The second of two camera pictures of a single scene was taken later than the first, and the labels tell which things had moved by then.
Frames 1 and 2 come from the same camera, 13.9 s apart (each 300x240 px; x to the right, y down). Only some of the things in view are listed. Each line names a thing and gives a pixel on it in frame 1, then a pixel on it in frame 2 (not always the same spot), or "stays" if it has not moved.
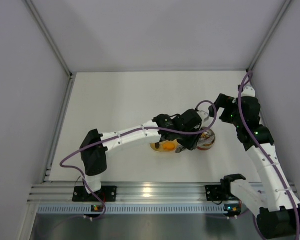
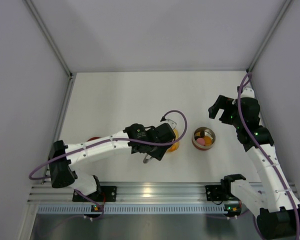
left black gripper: [189, 141] to [157, 153]
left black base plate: [106, 194] stays
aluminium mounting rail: [127, 192] stays
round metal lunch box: [206, 140] stays
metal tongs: [180, 148] to [147, 157]
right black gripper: [225, 107] stays
